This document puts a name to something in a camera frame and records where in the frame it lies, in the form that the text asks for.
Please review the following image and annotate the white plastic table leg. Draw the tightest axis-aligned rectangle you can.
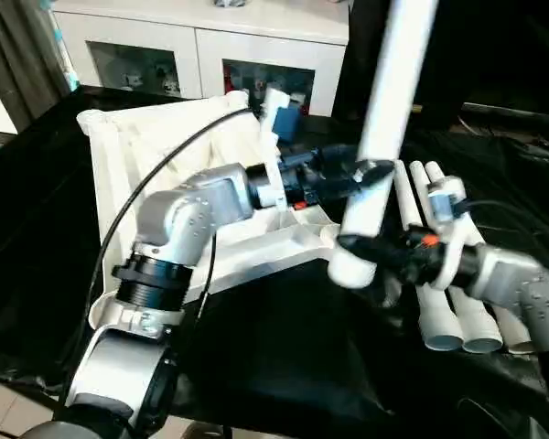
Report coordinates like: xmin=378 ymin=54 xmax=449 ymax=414
xmin=393 ymin=162 xmax=465 ymax=354
xmin=427 ymin=162 xmax=543 ymax=356
xmin=409 ymin=162 xmax=506 ymax=355
xmin=327 ymin=0 xmax=439 ymax=291

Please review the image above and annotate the white plastic table top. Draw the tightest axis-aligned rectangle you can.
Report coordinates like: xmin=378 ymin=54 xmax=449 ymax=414
xmin=75 ymin=91 xmax=350 ymax=332

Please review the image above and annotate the black mat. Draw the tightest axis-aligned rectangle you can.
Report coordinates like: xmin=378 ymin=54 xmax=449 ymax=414
xmin=0 ymin=84 xmax=549 ymax=439

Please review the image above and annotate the white cabinet with glass doors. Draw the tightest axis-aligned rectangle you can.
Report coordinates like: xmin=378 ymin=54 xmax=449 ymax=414
xmin=46 ymin=0 xmax=350 ymax=118

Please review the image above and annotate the black furniture with gold label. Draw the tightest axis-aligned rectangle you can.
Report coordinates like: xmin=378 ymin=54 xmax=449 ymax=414
xmin=334 ymin=0 xmax=549 ymax=124

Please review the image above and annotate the grey curtain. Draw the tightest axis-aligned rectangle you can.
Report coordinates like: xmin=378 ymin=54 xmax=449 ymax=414
xmin=0 ymin=0 xmax=79 ymax=138

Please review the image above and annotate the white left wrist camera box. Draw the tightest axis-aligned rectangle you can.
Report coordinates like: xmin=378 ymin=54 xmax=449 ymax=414
xmin=254 ymin=86 xmax=305 ymax=213

